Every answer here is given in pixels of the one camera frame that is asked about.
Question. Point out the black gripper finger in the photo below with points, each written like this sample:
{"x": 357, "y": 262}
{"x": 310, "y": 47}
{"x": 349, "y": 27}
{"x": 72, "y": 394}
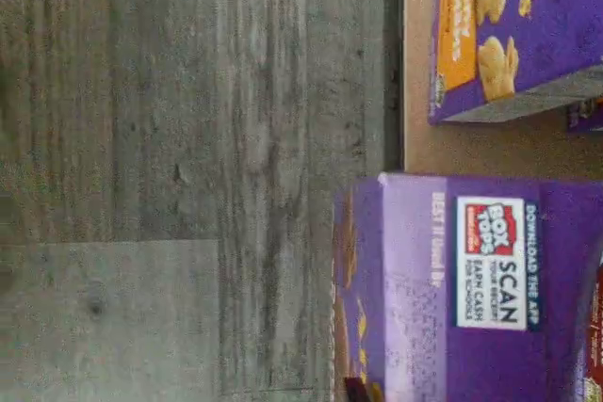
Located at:
{"x": 357, "y": 392}

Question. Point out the purple Annie's box brown label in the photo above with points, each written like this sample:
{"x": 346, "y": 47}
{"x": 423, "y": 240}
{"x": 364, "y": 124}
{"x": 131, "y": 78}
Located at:
{"x": 494, "y": 364}

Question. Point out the purple Annie's box yellow label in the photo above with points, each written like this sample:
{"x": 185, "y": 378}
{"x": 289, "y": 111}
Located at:
{"x": 542, "y": 20}

